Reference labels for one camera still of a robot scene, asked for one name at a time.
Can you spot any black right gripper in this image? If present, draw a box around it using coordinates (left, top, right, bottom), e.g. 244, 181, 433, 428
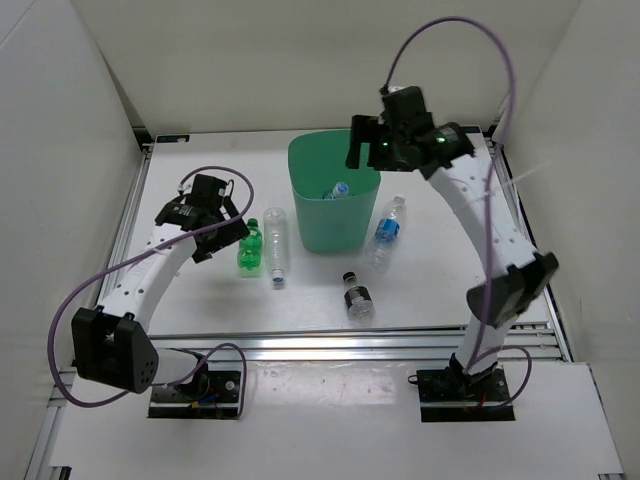
346, 115, 411, 172

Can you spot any Pocari Sweat blue bottle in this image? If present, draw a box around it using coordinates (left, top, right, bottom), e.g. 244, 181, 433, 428
323, 182, 349, 200

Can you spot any green Sprite plastic bottle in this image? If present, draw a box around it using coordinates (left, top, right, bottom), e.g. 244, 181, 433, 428
236, 218, 263, 277

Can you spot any clear unlabelled plastic bottle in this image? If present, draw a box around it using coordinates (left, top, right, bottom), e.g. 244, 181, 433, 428
263, 207, 289, 289

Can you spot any Aquarius blue label bottle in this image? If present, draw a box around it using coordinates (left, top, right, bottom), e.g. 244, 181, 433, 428
365, 194, 407, 271

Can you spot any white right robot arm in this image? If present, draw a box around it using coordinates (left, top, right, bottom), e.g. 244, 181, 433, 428
346, 115, 559, 400

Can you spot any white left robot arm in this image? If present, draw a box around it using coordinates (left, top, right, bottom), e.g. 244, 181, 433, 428
71, 196, 249, 400

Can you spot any green plastic bin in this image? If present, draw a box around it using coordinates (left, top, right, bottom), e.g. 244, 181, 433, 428
288, 129, 381, 253

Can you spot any small black label bottle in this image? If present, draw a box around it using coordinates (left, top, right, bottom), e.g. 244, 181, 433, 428
342, 271, 375, 321

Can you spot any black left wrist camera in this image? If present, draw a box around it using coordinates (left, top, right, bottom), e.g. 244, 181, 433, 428
187, 174, 228, 210

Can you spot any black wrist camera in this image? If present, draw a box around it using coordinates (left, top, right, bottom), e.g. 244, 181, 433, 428
187, 174, 228, 210
380, 86, 433, 127

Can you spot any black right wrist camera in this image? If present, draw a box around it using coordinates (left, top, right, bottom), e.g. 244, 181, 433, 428
380, 86, 433, 127

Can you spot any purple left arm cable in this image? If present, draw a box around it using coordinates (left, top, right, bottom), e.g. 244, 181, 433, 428
47, 166, 253, 409

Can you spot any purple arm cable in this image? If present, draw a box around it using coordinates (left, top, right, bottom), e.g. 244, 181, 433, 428
47, 166, 253, 409
384, 16, 534, 411

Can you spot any aluminium table edge rail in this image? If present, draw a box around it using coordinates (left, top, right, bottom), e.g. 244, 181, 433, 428
74, 324, 571, 364

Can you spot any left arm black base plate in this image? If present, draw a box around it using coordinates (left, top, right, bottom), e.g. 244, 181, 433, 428
147, 370, 244, 420

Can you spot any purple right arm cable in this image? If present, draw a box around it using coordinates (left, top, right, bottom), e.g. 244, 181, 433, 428
384, 16, 534, 411

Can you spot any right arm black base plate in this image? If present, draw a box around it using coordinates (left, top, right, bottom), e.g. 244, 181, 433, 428
407, 368, 515, 423

